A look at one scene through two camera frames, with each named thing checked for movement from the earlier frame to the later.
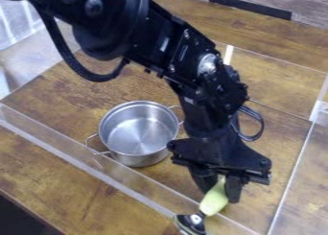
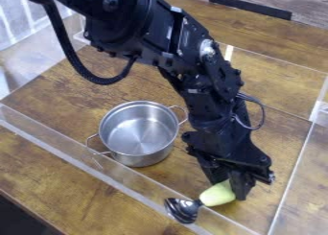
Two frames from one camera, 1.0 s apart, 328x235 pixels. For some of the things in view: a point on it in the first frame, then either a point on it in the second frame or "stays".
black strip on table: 249,7 stays
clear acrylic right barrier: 303,211 stays
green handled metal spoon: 191,223 to 181,209
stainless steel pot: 133,132 stays
